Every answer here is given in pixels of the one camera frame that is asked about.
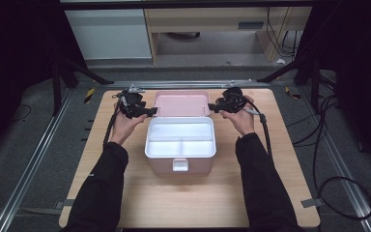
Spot yellow black tape marker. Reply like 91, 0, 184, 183
83, 87, 97, 104
283, 86, 302, 101

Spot aluminium floor rail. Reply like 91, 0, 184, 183
105, 80, 271, 90
0, 88, 75, 232
298, 88, 371, 232

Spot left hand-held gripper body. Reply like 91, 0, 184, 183
117, 84, 147, 120

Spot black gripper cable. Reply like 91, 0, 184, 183
235, 92, 273, 160
102, 93, 125, 150

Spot black hanging desk cables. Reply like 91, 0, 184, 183
265, 7, 304, 59

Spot white tray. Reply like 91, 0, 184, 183
144, 116, 217, 159

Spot white cabinet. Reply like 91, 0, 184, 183
65, 9, 153, 61

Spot thin black floor cable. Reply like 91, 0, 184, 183
4, 103, 33, 127

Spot grey table bracket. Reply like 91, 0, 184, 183
55, 198, 75, 210
300, 197, 325, 209

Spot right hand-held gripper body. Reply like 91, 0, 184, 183
220, 81, 252, 114

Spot pink storage box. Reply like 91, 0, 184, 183
144, 90, 217, 176

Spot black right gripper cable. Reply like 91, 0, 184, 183
235, 92, 273, 160

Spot person's left hand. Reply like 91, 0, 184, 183
109, 102, 149, 146

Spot person's right hand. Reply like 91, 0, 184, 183
220, 95, 257, 137

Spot black metal stand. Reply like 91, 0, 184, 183
256, 54, 324, 114
50, 54, 115, 117

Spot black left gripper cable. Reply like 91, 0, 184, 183
102, 93, 125, 150

